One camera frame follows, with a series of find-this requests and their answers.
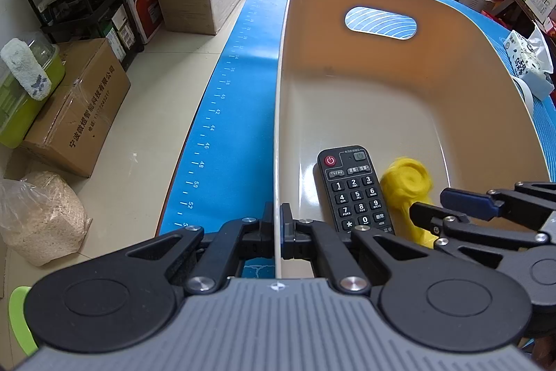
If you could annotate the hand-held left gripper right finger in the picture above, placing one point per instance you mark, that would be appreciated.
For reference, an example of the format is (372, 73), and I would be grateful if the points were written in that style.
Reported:
(286, 229)

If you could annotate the small white box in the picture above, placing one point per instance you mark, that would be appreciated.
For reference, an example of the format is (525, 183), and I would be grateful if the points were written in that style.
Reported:
(119, 34)

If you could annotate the black remote control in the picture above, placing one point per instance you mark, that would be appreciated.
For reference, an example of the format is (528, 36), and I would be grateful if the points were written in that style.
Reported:
(352, 197)

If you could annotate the yellow plastic toy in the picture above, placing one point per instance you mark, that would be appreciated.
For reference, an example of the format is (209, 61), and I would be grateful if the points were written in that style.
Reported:
(406, 184)

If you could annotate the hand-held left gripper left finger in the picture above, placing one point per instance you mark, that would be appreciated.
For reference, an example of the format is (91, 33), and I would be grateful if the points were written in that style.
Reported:
(267, 229)

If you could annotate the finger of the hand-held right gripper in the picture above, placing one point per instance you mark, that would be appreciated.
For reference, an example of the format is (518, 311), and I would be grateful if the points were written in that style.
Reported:
(469, 201)
(434, 219)

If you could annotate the blue silicone baking mat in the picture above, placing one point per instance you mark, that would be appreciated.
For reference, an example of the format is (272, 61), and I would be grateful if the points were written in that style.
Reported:
(226, 114)

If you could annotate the beige plastic basin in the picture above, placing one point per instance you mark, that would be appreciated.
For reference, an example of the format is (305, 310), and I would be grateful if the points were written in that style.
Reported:
(391, 93)

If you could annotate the patterned tissue pack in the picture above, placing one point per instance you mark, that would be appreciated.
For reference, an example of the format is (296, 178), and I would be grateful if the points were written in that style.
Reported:
(525, 62)

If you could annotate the white fluffy cloth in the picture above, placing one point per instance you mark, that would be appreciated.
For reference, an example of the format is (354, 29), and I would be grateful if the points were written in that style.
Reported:
(26, 66)

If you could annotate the green plastic object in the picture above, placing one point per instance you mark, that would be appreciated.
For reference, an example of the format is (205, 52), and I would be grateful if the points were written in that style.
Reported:
(21, 323)

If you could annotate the white masking tape roll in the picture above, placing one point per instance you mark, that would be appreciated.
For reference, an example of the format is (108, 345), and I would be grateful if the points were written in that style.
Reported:
(526, 93)

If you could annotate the green plastic container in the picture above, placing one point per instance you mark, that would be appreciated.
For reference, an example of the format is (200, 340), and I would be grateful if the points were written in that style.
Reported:
(17, 119)

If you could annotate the white and red box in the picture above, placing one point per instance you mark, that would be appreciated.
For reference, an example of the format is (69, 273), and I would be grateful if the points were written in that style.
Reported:
(143, 6)

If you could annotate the clear bag of grain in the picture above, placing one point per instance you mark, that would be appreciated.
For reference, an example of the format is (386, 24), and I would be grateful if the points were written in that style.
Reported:
(39, 219)

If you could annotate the printed brown cardboard box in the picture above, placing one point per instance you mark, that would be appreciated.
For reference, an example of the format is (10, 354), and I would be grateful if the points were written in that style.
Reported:
(82, 114)

